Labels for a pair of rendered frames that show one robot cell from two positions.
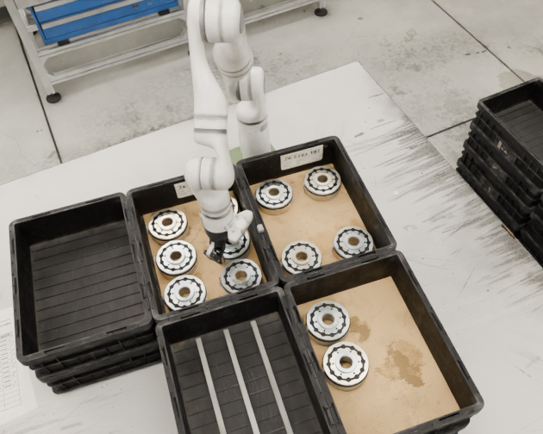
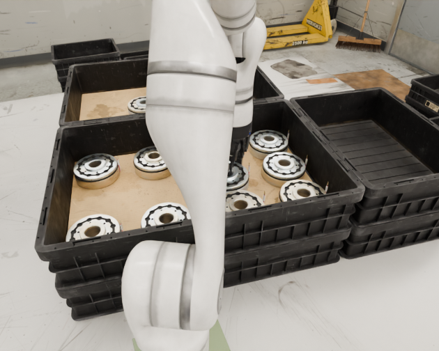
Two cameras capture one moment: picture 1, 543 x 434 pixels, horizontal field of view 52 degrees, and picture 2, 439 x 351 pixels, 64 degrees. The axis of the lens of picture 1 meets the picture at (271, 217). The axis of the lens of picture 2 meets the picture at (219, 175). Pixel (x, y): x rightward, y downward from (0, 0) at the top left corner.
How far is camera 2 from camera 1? 1.60 m
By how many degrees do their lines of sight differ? 87
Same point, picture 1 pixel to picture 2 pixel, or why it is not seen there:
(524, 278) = not seen: outside the picture
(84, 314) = (358, 145)
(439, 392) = (89, 102)
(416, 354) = (90, 115)
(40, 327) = (392, 140)
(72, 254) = not seen: hidden behind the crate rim
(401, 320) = not seen: hidden behind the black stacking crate
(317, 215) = (120, 208)
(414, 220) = not seen: outside the picture
